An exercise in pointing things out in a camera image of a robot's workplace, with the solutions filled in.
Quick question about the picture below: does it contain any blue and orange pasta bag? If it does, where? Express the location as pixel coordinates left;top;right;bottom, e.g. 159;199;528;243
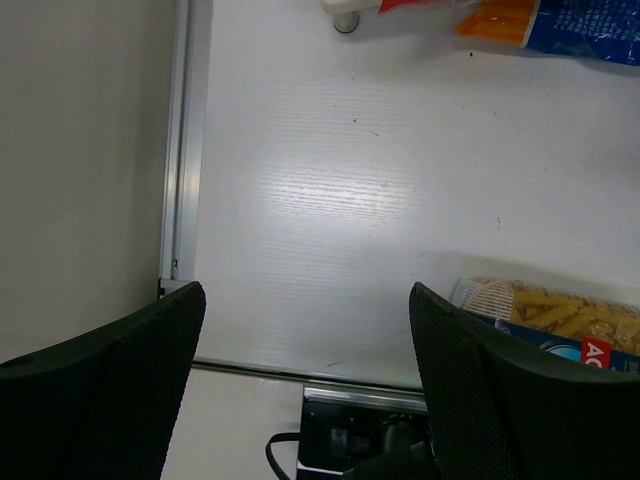
455;0;639;67

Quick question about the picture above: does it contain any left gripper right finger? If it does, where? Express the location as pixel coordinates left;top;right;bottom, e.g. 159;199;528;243
409;282;639;479

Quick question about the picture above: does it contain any white two-tier shelf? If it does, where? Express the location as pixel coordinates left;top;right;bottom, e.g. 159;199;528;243
320;0;382;34

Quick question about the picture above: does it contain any Agnesi penne pasta bag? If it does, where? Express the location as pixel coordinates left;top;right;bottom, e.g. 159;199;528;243
452;278;639;375

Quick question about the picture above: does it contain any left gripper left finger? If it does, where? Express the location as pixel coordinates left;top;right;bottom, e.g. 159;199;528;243
1;282;206;479

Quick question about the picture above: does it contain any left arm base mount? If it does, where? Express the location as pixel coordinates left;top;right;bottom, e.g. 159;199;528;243
265;386;441;479

